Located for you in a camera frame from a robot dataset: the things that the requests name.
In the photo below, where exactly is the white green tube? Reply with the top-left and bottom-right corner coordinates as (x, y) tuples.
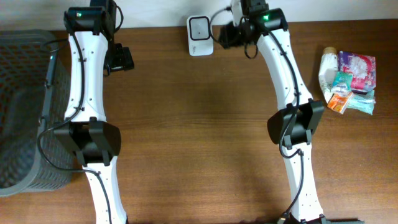
(318, 47), (338, 103)

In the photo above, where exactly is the small teal tissue pack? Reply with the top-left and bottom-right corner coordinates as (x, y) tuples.
(331, 72), (353, 97)

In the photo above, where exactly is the orange tissue pack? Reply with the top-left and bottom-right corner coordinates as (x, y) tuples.
(327, 93), (354, 114)

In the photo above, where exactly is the red purple tissue pack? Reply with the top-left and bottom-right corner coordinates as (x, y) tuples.
(338, 51), (376, 94)

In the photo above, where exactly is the teal wipes packet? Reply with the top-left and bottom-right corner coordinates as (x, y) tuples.
(347, 90), (376, 115)

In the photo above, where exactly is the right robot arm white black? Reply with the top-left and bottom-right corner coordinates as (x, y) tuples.
(217, 0), (331, 224)

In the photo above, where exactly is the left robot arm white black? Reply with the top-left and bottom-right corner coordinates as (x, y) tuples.
(53, 0), (134, 224)

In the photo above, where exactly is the grey plastic mesh basket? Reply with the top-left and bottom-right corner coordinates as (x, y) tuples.
(1, 30), (73, 197)

